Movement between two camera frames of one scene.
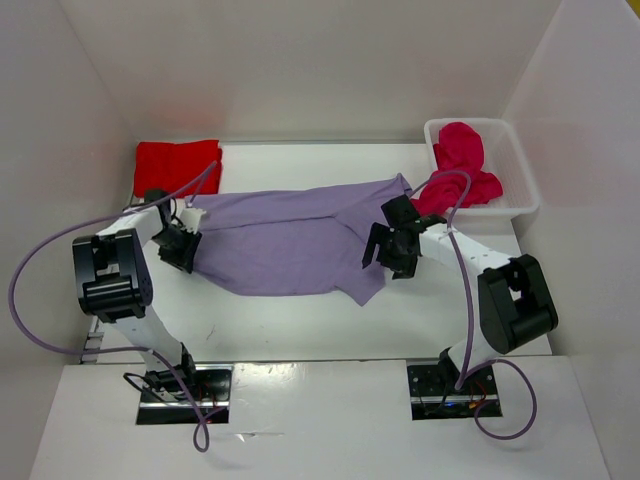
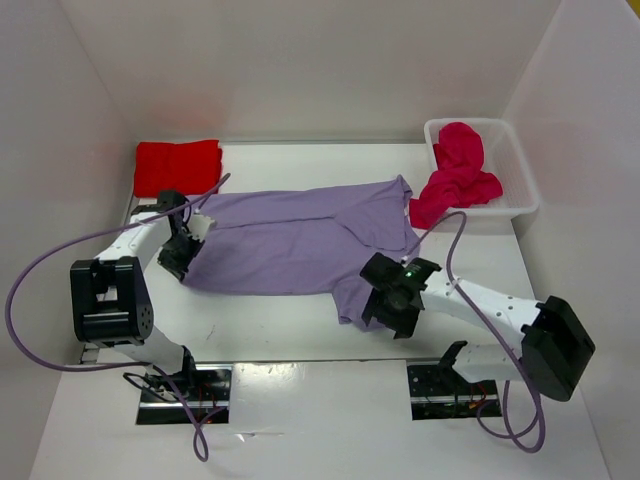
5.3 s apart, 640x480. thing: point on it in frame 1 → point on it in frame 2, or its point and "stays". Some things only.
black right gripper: (388, 241) → (382, 310)
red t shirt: (178, 170) stays
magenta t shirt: (460, 148) stays
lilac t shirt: (298, 242) stays
